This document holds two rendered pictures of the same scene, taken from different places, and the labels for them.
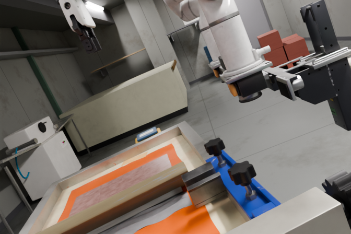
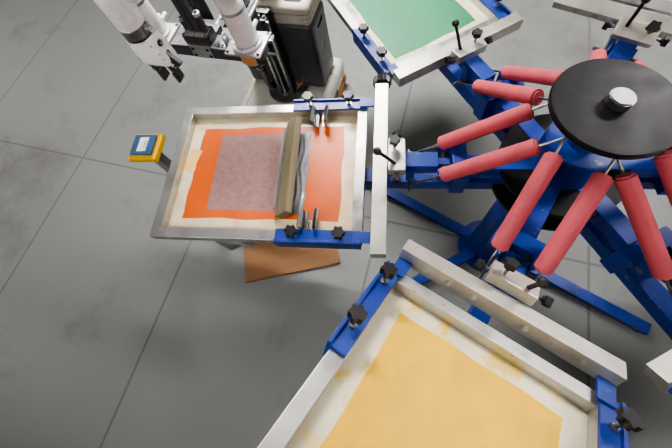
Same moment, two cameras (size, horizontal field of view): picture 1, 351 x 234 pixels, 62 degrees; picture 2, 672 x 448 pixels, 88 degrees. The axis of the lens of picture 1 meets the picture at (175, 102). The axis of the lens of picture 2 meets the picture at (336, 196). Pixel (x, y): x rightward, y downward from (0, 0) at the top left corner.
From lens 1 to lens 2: 1.20 m
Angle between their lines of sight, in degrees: 70
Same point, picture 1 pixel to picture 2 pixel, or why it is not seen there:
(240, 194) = (342, 106)
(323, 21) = not seen: outside the picture
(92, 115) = not seen: outside the picture
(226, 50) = (246, 33)
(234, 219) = (341, 119)
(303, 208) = (382, 90)
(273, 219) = (380, 98)
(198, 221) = (329, 132)
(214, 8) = (232, 1)
